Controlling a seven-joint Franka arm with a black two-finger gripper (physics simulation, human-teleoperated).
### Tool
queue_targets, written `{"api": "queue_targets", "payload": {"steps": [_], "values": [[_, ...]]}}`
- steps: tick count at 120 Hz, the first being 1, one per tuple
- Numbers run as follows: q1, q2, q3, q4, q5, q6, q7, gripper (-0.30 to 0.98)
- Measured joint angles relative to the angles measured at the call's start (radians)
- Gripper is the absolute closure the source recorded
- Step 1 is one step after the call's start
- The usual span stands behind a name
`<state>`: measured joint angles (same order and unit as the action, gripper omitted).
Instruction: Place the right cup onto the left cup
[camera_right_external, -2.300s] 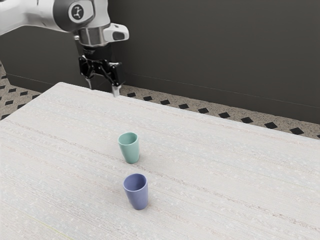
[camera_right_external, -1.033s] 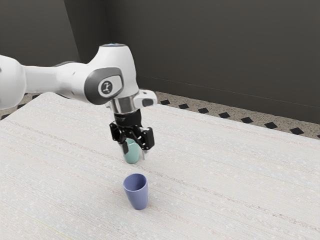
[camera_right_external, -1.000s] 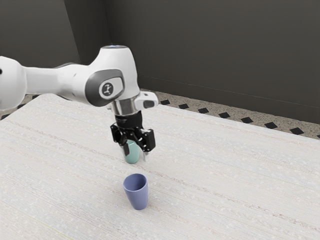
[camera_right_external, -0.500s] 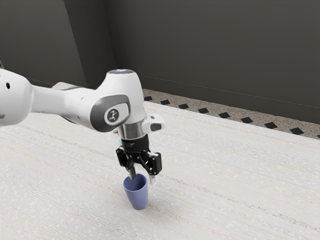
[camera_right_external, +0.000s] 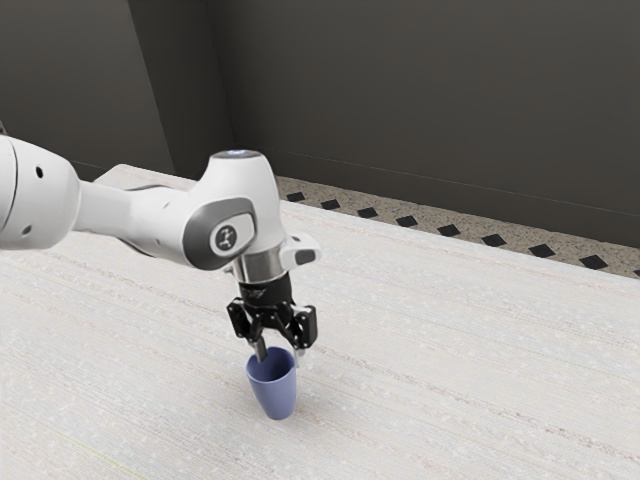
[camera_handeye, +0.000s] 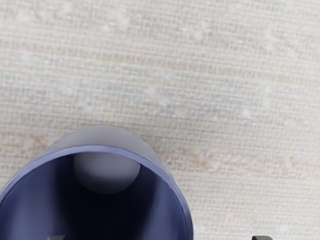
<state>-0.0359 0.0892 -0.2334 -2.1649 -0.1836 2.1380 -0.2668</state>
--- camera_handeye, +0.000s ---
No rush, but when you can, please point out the blue cup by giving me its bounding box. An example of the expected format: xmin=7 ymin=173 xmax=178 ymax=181
xmin=0 ymin=124 xmax=194 ymax=240

